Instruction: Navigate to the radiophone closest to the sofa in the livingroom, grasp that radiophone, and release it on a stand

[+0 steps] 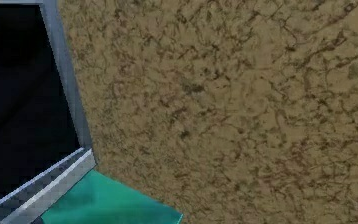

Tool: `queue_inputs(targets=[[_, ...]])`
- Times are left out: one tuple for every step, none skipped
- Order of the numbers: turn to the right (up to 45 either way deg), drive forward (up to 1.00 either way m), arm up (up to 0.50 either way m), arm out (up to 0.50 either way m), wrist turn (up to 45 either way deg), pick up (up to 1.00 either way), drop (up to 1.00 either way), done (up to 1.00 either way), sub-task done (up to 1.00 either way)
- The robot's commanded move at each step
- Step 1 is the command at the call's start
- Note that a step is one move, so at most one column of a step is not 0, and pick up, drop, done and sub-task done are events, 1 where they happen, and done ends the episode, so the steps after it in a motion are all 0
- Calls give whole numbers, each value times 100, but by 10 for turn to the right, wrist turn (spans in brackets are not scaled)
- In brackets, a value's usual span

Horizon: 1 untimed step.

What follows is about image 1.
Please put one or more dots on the grey framed dark window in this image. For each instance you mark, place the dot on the grey framed dark window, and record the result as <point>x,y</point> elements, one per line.
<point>23,86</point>

